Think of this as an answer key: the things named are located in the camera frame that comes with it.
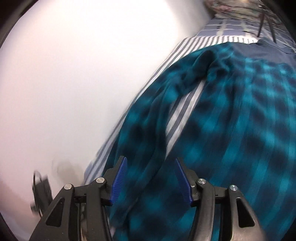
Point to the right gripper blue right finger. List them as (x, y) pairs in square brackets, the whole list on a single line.
[(185, 186)]

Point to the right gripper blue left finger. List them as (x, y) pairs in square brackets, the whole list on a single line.
[(118, 173)]

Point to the teal plaid fleece garment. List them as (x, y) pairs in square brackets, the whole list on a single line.
[(229, 112)]

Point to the black device on floor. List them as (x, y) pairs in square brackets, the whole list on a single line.
[(42, 194)]

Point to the grey white striped bed quilt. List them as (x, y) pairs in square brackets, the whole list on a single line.
[(186, 46)]

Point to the blue checkered pillow sheet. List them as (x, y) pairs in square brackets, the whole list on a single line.
[(246, 28)]

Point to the floral folded blanket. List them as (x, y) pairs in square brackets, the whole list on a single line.
[(234, 9)]

